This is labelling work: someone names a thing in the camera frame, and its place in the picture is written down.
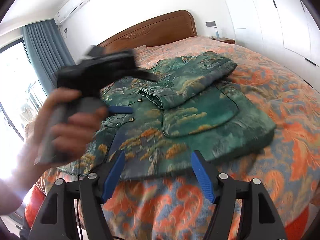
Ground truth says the brown wooden headboard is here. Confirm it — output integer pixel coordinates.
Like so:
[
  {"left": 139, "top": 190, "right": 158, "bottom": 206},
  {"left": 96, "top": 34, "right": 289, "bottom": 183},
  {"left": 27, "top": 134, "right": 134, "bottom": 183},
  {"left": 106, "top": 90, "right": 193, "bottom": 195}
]
[{"left": 96, "top": 10, "right": 198, "bottom": 54}]

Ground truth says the white wardrobe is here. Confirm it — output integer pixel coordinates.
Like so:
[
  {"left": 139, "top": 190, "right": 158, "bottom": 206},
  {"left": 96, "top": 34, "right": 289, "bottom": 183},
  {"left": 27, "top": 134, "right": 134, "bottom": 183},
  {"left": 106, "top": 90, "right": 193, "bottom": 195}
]
[{"left": 215, "top": 0, "right": 320, "bottom": 93}]

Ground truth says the window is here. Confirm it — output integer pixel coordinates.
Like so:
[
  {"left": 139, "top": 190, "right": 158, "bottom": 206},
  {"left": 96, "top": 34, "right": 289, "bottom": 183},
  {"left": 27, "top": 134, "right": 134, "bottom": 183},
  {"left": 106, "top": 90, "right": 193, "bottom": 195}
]
[{"left": 0, "top": 41, "right": 48, "bottom": 142}]

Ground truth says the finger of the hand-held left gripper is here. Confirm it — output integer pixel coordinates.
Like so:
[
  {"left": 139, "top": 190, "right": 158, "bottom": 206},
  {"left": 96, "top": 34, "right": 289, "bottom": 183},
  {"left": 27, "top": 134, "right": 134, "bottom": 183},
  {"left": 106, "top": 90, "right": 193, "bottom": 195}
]
[
  {"left": 107, "top": 106, "right": 134, "bottom": 114},
  {"left": 134, "top": 67, "right": 159, "bottom": 82}
]

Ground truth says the blue-grey curtain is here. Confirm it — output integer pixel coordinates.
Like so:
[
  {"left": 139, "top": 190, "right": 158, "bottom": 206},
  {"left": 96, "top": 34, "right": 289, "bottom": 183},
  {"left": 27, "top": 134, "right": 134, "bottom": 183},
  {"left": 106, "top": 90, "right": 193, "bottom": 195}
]
[{"left": 21, "top": 20, "right": 76, "bottom": 92}]

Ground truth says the red bed sheet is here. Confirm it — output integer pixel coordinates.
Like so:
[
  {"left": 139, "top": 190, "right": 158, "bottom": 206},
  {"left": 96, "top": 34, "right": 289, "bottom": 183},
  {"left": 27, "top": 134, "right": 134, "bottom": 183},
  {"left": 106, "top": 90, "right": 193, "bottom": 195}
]
[{"left": 24, "top": 184, "right": 48, "bottom": 222}]

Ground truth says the bed with orange floral bedspread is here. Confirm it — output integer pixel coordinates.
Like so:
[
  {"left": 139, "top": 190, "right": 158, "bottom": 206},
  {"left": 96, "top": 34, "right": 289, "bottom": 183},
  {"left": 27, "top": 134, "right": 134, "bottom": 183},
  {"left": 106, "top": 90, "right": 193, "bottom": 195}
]
[{"left": 25, "top": 35, "right": 320, "bottom": 240}]

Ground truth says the white air conditioner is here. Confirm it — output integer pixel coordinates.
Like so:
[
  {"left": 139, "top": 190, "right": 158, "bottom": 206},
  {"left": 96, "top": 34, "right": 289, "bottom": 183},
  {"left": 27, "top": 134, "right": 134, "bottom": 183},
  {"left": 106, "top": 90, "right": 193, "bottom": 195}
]
[{"left": 53, "top": 0, "right": 92, "bottom": 26}]

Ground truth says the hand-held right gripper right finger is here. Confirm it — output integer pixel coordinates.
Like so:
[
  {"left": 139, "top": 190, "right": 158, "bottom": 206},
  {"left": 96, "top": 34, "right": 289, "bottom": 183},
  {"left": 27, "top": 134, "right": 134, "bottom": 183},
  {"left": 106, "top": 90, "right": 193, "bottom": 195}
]
[{"left": 190, "top": 150, "right": 288, "bottom": 240}]

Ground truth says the green patterned jacket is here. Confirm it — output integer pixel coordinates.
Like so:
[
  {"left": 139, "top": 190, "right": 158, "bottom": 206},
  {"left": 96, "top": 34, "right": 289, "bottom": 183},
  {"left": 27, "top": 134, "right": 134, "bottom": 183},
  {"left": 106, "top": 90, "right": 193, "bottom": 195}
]
[{"left": 56, "top": 51, "right": 277, "bottom": 181}]

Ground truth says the person's left hand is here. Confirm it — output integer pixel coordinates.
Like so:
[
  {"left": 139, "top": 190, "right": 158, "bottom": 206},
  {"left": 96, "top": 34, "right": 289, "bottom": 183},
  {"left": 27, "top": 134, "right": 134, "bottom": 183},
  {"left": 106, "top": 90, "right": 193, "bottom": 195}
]
[{"left": 33, "top": 89, "right": 108, "bottom": 166}]

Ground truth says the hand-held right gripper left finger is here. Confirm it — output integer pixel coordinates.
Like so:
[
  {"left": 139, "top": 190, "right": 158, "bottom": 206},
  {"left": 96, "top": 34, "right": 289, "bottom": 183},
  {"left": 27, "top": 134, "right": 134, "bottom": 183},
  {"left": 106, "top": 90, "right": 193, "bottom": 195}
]
[{"left": 28, "top": 150, "right": 127, "bottom": 240}]

